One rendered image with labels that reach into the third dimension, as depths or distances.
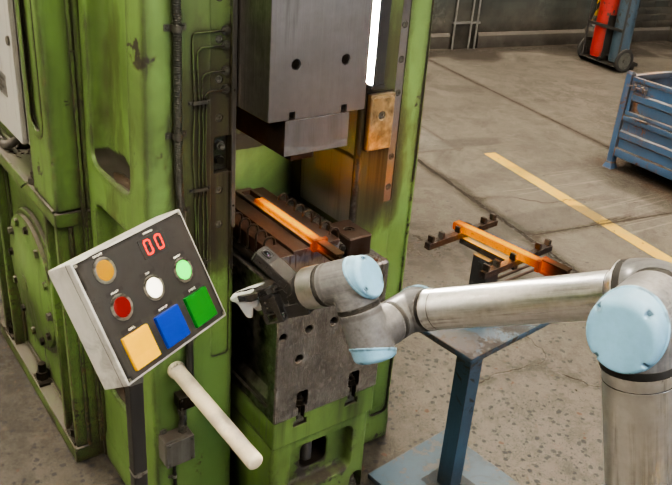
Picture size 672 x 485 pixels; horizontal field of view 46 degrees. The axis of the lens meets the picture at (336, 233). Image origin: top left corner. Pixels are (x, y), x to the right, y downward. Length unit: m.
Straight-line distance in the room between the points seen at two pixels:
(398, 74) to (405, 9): 0.19
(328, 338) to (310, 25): 0.89
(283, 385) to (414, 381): 1.18
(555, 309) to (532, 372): 2.13
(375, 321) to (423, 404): 1.71
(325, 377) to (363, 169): 0.63
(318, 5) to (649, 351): 1.15
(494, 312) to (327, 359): 0.91
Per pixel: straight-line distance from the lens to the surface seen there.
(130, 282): 1.74
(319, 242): 2.16
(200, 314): 1.85
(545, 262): 2.29
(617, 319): 1.22
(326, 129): 2.06
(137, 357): 1.72
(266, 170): 2.61
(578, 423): 3.36
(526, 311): 1.49
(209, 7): 1.97
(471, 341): 2.38
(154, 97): 1.95
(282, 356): 2.23
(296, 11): 1.93
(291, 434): 2.43
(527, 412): 3.34
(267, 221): 2.31
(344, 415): 2.53
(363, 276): 1.54
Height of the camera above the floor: 1.98
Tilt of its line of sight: 26 degrees down
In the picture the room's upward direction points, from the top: 4 degrees clockwise
